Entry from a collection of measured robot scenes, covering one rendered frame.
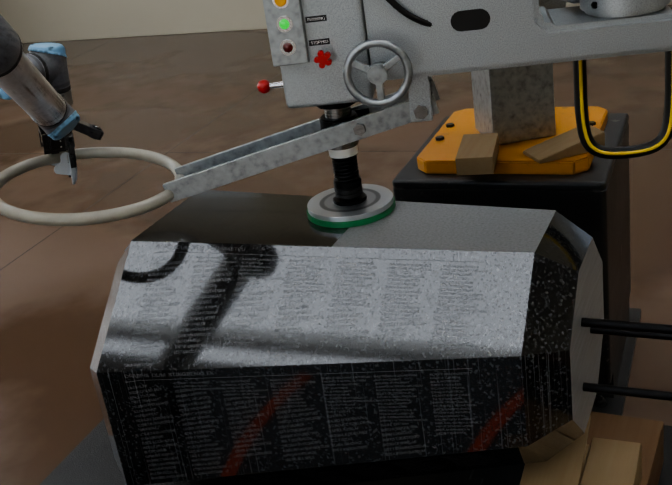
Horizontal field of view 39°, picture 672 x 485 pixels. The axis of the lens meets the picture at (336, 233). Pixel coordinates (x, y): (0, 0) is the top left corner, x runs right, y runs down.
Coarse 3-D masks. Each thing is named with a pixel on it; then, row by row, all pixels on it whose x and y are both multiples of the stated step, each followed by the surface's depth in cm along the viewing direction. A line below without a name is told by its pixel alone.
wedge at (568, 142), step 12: (564, 132) 270; (576, 132) 267; (600, 132) 262; (540, 144) 268; (552, 144) 266; (564, 144) 263; (576, 144) 261; (600, 144) 263; (528, 156) 265; (540, 156) 261; (552, 156) 260; (564, 156) 261
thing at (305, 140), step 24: (432, 96) 216; (312, 120) 234; (360, 120) 220; (384, 120) 220; (408, 120) 219; (264, 144) 237; (288, 144) 225; (312, 144) 224; (336, 144) 223; (192, 168) 242; (216, 168) 229; (240, 168) 229; (264, 168) 228; (192, 192) 233
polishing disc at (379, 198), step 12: (324, 192) 242; (372, 192) 238; (384, 192) 237; (312, 204) 236; (324, 204) 235; (360, 204) 232; (372, 204) 231; (384, 204) 230; (312, 216) 232; (324, 216) 228; (336, 216) 227; (348, 216) 226; (360, 216) 226
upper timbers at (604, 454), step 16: (592, 448) 231; (608, 448) 230; (624, 448) 229; (640, 448) 229; (592, 464) 225; (608, 464) 224; (624, 464) 224; (640, 464) 230; (592, 480) 220; (608, 480) 219; (624, 480) 219; (640, 480) 231
